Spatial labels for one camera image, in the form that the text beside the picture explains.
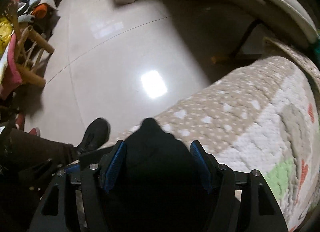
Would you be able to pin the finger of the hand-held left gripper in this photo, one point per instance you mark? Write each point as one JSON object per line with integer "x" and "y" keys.
{"x": 73, "y": 168}

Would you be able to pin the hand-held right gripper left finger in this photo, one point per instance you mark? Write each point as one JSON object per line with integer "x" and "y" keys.
{"x": 115, "y": 164}

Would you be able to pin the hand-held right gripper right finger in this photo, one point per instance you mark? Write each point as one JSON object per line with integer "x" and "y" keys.
{"x": 201, "y": 168}

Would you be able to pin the black pants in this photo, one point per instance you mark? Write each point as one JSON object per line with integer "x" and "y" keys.
{"x": 155, "y": 172}

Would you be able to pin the person's black shoe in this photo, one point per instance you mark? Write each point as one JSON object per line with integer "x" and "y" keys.
{"x": 95, "y": 134}

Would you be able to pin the person's leg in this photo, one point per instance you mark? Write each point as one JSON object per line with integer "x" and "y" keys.
{"x": 35, "y": 147}

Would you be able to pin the red shoe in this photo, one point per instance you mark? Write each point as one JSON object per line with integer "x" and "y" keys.
{"x": 35, "y": 131}

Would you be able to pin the beige spotted printed blanket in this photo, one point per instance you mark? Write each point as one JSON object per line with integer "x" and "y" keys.
{"x": 250, "y": 97}

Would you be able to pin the pink cloth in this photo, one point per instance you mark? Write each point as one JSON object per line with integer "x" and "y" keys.
{"x": 11, "y": 72}

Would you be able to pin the wooden chair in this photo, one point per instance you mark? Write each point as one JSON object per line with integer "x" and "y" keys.
{"x": 35, "y": 38}

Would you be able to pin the black metal bed leg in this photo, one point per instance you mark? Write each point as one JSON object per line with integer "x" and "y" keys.
{"x": 246, "y": 37}

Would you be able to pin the pile of colourful clothes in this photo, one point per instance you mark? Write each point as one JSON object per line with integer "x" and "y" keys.
{"x": 37, "y": 2}

